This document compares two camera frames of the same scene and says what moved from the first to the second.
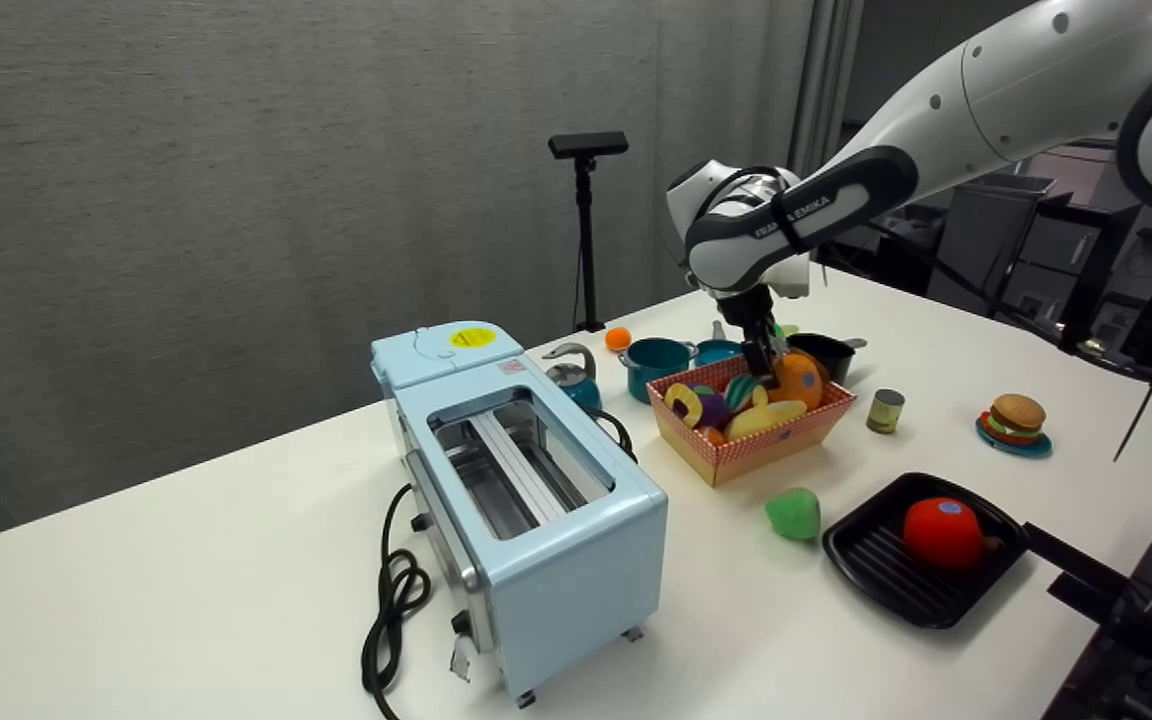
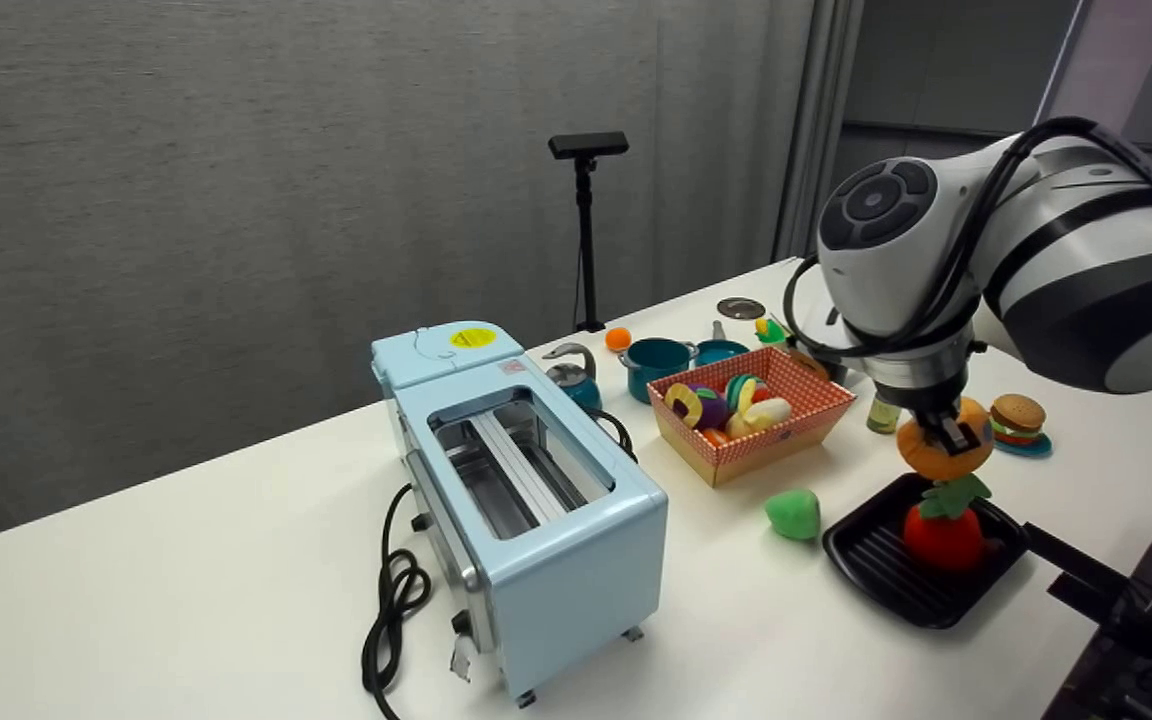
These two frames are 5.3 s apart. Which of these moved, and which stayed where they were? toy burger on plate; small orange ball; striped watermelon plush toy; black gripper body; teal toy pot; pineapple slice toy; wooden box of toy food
Moved: black gripper body
Stayed: toy burger on plate; wooden box of toy food; striped watermelon plush toy; teal toy pot; pineapple slice toy; small orange ball
